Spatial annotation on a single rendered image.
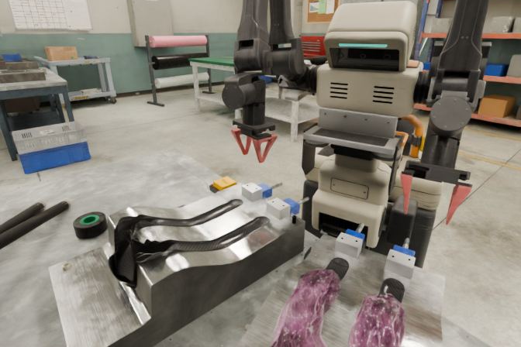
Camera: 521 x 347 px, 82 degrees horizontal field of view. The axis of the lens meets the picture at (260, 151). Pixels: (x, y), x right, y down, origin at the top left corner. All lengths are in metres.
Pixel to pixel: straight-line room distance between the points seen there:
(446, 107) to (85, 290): 0.72
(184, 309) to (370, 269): 0.38
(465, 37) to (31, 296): 0.98
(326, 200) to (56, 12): 6.41
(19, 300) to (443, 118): 0.88
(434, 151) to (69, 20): 6.72
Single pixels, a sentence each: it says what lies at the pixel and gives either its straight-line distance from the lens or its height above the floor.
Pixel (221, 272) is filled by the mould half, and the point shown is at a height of 0.88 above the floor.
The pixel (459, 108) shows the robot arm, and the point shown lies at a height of 1.20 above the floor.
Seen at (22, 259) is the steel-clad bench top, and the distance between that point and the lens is 0.97.
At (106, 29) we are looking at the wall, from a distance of 7.10.
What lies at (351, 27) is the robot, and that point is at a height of 1.33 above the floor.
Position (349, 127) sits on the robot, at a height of 1.05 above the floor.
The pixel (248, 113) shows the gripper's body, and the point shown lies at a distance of 0.73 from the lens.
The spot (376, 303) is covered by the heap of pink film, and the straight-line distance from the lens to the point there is 0.56.
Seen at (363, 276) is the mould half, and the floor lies 0.86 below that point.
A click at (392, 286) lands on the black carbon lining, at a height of 0.85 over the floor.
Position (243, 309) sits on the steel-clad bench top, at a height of 0.80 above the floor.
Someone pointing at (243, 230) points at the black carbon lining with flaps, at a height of 0.88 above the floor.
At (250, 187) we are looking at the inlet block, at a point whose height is 0.92.
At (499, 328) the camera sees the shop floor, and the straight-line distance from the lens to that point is 2.02.
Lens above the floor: 1.31
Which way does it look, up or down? 22 degrees down
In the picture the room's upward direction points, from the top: straight up
